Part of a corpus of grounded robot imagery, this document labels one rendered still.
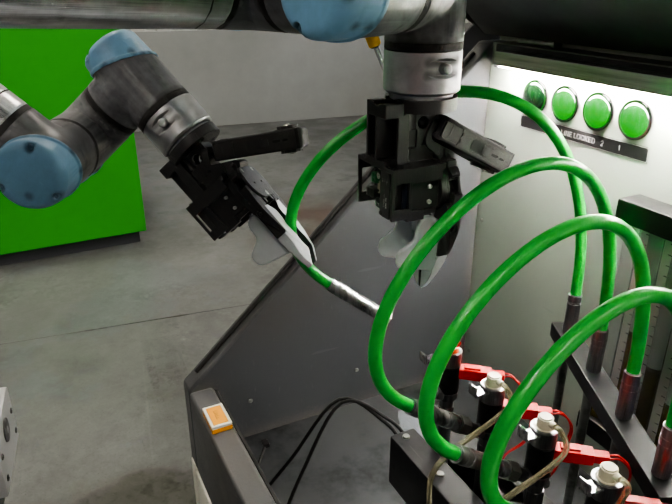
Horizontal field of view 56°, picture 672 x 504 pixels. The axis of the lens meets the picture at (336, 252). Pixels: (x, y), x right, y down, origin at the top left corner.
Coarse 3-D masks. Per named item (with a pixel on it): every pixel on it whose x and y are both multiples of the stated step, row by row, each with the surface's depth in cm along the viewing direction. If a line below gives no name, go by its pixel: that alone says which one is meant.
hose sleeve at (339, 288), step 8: (336, 280) 81; (328, 288) 81; (336, 288) 81; (344, 288) 81; (344, 296) 81; (352, 296) 82; (360, 296) 82; (352, 304) 82; (360, 304) 82; (368, 304) 82; (376, 304) 83; (368, 312) 83; (376, 312) 83
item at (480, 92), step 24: (480, 96) 73; (504, 96) 73; (360, 120) 73; (336, 144) 74; (312, 168) 75; (576, 192) 78; (288, 216) 77; (576, 216) 80; (576, 240) 81; (312, 264) 80; (576, 264) 83; (576, 288) 84
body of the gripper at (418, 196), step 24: (456, 96) 62; (384, 120) 62; (408, 120) 61; (432, 120) 62; (384, 144) 63; (408, 144) 63; (432, 144) 63; (360, 168) 66; (384, 168) 62; (408, 168) 61; (432, 168) 62; (456, 168) 64; (360, 192) 67; (384, 192) 63; (408, 192) 62; (432, 192) 64; (384, 216) 64; (408, 216) 63
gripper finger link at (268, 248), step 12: (252, 216) 77; (276, 216) 76; (252, 228) 77; (264, 228) 77; (288, 228) 76; (264, 240) 77; (276, 240) 76; (288, 240) 76; (300, 240) 77; (252, 252) 77; (264, 252) 77; (276, 252) 77; (288, 252) 76; (300, 252) 76; (264, 264) 77
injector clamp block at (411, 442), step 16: (416, 432) 86; (400, 448) 84; (416, 448) 84; (400, 464) 85; (416, 464) 81; (432, 464) 81; (448, 464) 86; (400, 480) 85; (416, 480) 81; (448, 480) 78; (464, 480) 83; (416, 496) 82; (432, 496) 78; (448, 496) 76; (464, 496) 76
